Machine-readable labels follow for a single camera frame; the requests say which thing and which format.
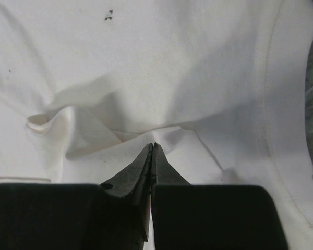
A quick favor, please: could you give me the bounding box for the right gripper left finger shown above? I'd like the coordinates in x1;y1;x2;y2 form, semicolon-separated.
0;144;153;249

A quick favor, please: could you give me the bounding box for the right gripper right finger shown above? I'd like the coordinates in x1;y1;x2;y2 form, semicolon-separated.
151;144;288;249

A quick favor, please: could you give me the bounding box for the white t shirt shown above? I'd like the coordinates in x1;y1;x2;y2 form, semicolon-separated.
0;1;313;249

